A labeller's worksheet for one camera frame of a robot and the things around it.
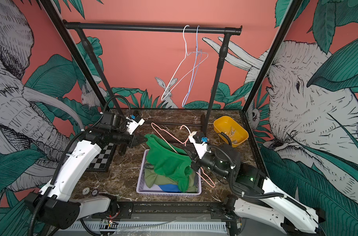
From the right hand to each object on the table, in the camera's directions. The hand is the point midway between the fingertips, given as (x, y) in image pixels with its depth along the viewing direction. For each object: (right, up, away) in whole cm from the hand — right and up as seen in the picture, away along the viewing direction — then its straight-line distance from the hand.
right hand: (181, 144), depth 57 cm
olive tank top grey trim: (-16, -21, +22) cm, 34 cm away
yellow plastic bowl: (+39, +1, +49) cm, 62 cm away
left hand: (-18, +1, +16) cm, 24 cm away
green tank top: (-7, -10, +11) cm, 16 cm away
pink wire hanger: (+13, -17, +1) cm, 22 cm away
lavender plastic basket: (-22, -28, +23) cm, 42 cm away
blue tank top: (-7, -27, +22) cm, 35 cm away
